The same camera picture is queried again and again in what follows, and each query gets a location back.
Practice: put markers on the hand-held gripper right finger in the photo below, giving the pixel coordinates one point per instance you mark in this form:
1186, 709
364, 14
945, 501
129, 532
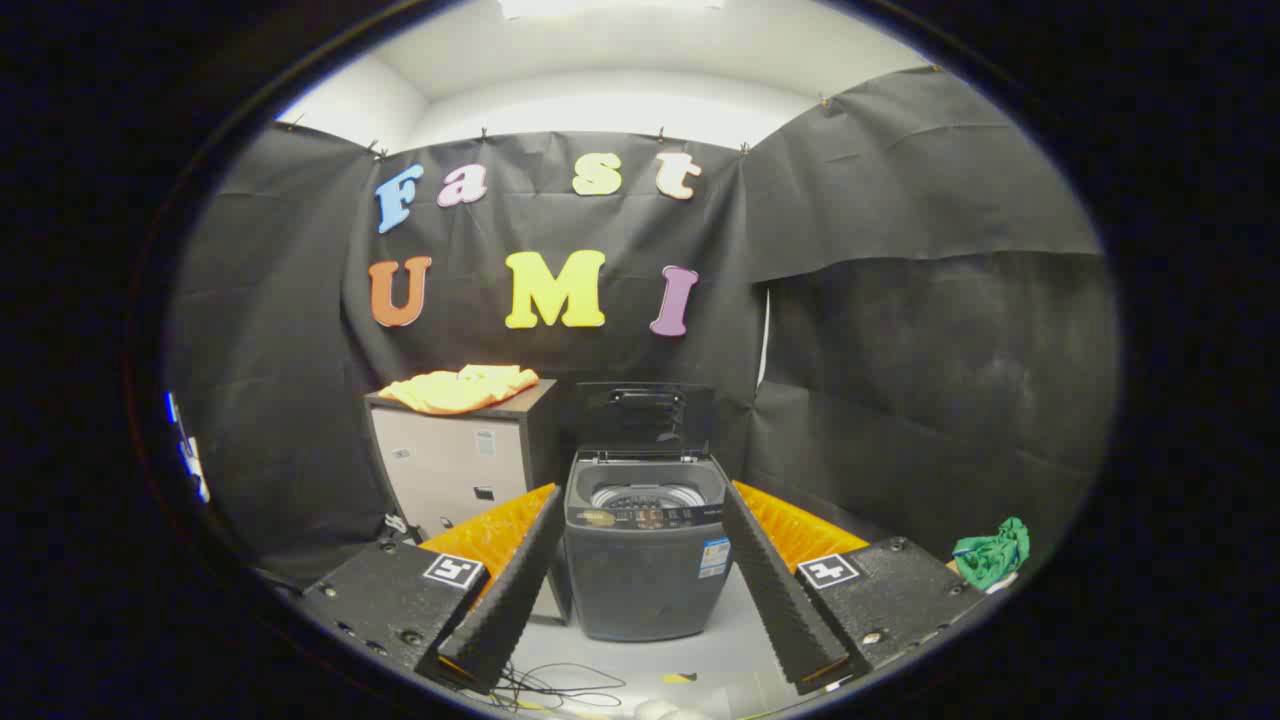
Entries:
775, 600

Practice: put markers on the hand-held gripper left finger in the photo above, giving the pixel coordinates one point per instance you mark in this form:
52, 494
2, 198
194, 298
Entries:
510, 600

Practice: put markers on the grey washing machine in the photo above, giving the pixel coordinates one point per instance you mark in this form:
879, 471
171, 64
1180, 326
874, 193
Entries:
640, 590

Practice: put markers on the orange polo shirt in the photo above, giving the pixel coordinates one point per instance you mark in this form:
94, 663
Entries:
460, 392

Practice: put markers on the green cloth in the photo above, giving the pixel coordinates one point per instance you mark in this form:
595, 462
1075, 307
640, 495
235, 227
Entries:
990, 555

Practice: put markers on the small yellow black tape piece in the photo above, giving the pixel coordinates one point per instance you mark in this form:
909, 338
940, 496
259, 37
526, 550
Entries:
680, 678

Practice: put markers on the grey cabinet with dark top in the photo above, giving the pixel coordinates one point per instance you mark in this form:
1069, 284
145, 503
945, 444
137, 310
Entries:
440, 460

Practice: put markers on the white and blue object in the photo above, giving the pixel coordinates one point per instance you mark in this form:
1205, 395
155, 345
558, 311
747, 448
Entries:
190, 455

